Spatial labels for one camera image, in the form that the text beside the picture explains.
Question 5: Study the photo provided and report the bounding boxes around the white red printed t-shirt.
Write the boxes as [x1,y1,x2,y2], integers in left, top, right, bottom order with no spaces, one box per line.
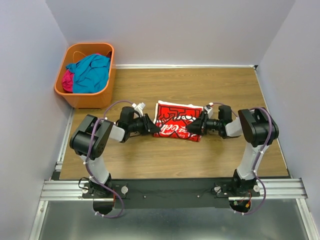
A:
[153,100,203,142]

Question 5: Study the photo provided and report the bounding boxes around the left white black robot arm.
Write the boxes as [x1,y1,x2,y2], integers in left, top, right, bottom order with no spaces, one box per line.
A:
[69,103,161,196]

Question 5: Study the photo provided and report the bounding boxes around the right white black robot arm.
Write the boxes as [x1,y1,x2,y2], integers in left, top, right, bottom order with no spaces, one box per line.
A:
[186,103,279,198]

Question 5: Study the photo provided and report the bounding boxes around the orange plastic laundry basket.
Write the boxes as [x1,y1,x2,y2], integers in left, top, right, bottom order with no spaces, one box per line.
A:
[54,42,116,109]

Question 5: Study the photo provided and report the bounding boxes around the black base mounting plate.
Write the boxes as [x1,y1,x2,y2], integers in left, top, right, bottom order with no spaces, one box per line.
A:
[80,177,260,216]

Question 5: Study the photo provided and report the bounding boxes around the teal blue t-shirt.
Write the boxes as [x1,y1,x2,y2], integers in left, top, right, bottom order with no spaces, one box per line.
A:
[66,53,111,94]

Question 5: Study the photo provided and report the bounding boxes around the magenta pink t-shirt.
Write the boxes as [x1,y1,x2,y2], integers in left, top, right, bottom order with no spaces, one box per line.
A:
[61,69,74,93]

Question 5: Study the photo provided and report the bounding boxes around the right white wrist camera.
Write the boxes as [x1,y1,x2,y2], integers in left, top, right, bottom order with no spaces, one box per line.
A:
[203,102,214,119]

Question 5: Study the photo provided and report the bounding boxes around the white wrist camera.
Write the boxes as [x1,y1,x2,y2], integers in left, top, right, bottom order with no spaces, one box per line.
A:
[131,102,146,117]
[203,102,214,119]

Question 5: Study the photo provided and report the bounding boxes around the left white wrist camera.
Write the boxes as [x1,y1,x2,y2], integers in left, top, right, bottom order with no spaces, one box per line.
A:
[131,102,146,117]

